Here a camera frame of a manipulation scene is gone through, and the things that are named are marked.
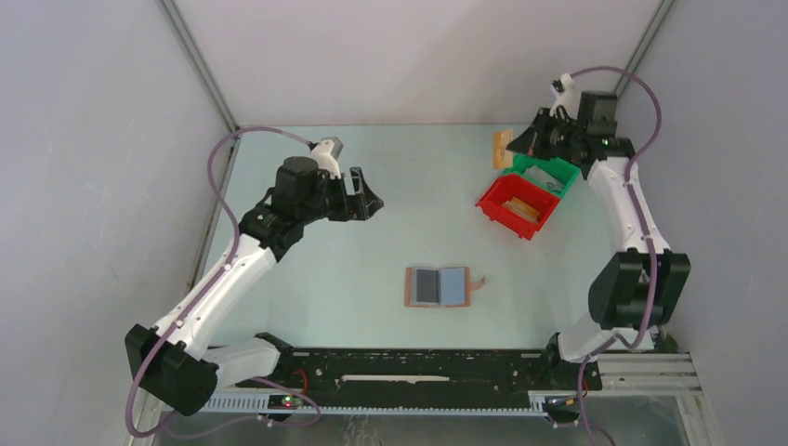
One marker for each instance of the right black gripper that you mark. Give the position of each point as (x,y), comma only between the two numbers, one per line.
(531,142)

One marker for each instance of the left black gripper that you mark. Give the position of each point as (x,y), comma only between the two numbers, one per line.
(368,203)

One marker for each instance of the gold credit card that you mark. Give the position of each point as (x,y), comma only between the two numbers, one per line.
(502,158)

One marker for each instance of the dark grey credit card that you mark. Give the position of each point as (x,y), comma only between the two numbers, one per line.
(426,287)

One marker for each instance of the brown leather card holder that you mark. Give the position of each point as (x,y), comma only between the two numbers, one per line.
(440,288)

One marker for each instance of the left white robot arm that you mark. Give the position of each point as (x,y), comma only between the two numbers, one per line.
(173,360)

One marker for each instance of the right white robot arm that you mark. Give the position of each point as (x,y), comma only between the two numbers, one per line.
(639,286)

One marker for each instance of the cards in green bin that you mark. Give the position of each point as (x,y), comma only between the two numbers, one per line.
(544,179)

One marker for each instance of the cards in red bin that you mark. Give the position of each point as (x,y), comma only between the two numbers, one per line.
(522,210)

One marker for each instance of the green plastic bin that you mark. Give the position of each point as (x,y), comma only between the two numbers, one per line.
(565,172)

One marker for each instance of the red plastic bin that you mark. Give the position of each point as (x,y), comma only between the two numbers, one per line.
(508,186)

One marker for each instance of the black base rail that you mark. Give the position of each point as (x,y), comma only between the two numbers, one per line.
(441,378)

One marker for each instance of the grey cable duct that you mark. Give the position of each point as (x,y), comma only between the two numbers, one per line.
(265,403)

